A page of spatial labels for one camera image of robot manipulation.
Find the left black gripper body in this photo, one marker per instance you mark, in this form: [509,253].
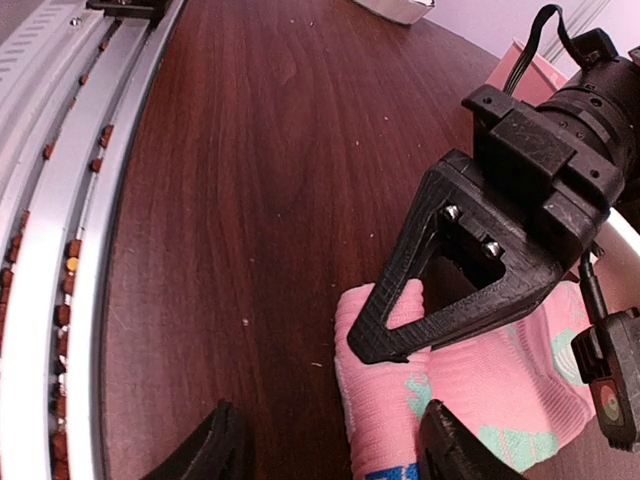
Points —
[563,163]

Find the aluminium front rail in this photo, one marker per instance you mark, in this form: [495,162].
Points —
[74,84]

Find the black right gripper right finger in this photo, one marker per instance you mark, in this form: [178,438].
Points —
[448,450]

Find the pink divided organizer tray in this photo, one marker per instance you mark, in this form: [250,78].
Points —
[540,81]

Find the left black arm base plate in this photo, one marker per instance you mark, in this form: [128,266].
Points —
[142,9]

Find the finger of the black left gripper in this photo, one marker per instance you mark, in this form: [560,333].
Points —
[450,280]

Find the white fluted bowl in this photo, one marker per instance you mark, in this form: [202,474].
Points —
[402,12]

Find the pink sock with teal patches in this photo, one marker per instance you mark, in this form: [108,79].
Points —
[516,388]

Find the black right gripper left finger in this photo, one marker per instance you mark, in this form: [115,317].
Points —
[215,450]

